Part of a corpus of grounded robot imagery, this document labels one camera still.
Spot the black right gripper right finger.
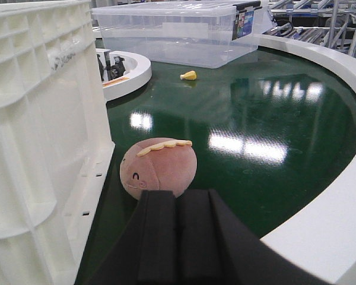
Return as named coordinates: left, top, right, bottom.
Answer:
left=178, top=189, right=326, bottom=284

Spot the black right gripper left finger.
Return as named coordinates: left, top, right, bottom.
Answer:
left=87, top=191, right=177, bottom=284

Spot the pink round plush toy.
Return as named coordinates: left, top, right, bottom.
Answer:
left=119, top=137, right=197, bottom=200

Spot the white plastic tote crate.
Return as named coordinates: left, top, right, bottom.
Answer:
left=0, top=1, right=115, bottom=284

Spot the white outer conveyor rim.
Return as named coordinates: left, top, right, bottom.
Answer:
left=253, top=33, right=356, bottom=285

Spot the yellow toy drumstick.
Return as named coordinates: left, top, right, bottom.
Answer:
left=179, top=70, right=197, bottom=81

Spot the clear plastic storage bin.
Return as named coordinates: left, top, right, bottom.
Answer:
left=92, top=1, right=272, bottom=69

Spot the metal roller rack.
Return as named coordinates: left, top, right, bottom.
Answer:
left=265, top=0, right=356, bottom=58

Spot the white inner conveyor ring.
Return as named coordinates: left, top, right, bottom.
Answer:
left=95, top=48, right=152, bottom=103

